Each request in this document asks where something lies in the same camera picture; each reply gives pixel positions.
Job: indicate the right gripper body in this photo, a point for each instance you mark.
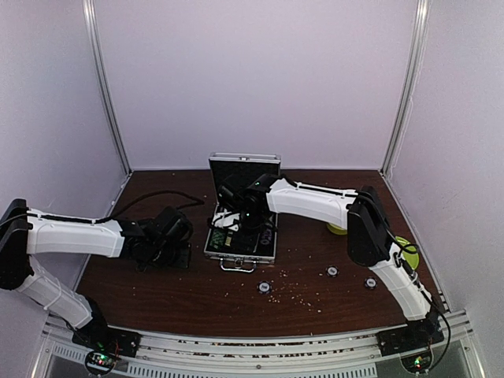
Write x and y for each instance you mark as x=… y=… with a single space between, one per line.
x=252 y=222

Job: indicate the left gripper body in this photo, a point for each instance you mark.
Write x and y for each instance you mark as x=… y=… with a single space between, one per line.
x=164 y=256

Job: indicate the purple black chip stack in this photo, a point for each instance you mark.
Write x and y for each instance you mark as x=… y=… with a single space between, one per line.
x=266 y=237

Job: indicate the aluminium poker case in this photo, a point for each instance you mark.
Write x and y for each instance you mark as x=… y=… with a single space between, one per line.
x=232 y=173

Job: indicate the purple 500 poker chip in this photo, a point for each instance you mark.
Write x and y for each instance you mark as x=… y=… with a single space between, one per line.
x=370 y=283
x=332 y=271
x=264 y=287

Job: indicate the blue gold card box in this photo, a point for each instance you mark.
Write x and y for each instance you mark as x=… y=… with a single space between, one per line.
x=239 y=241

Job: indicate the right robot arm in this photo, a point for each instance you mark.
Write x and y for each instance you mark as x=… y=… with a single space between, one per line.
x=370 y=241

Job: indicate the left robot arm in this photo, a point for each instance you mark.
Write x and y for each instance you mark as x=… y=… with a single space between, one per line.
x=26 y=232

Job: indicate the green yellow chip stack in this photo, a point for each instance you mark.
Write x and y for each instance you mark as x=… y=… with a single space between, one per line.
x=217 y=239

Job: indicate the green bowl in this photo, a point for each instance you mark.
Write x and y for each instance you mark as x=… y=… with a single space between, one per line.
x=336 y=230

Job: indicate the green plate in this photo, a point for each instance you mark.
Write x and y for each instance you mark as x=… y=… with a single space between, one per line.
x=410 y=254

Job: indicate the front aluminium rail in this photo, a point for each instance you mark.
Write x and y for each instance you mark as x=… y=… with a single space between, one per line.
x=344 y=354

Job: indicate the left aluminium frame post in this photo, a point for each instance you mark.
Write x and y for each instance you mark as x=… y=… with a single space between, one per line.
x=89 y=13

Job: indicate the aluminium frame post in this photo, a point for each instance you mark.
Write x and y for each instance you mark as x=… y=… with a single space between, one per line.
x=413 y=68
x=89 y=13

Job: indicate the right aluminium frame post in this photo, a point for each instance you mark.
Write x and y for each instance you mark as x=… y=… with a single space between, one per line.
x=413 y=68

